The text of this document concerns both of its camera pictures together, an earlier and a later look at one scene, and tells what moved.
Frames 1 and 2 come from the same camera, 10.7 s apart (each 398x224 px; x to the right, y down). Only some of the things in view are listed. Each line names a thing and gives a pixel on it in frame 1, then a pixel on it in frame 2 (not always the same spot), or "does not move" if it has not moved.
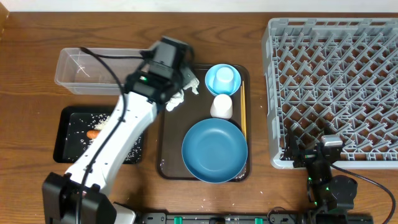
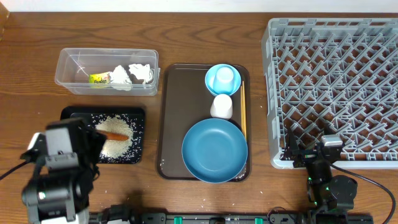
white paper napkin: (178, 98) -> (119, 79)
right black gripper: (292, 150) does not move
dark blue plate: (214, 150) does not move
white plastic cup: (222, 106) does not move
